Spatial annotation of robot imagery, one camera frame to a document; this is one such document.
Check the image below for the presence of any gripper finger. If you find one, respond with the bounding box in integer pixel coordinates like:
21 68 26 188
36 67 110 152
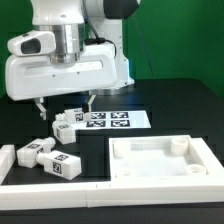
34 98 47 120
87 95 96 112

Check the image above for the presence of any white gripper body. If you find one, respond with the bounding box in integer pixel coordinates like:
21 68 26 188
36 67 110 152
5 44 128 101

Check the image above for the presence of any white square table top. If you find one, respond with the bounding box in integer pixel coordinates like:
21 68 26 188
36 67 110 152
109 135 224 181

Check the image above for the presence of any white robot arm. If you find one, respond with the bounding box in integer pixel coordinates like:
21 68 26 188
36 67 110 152
5 0 141 115

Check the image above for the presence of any white marker tag sheet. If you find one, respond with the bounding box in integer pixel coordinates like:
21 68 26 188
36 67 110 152
69 110 151 130

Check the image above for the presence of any white U-shaped fence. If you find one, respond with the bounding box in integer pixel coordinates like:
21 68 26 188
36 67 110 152
0 144 224 212

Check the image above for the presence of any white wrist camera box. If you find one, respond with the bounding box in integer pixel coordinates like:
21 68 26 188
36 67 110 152
7 30 56 57

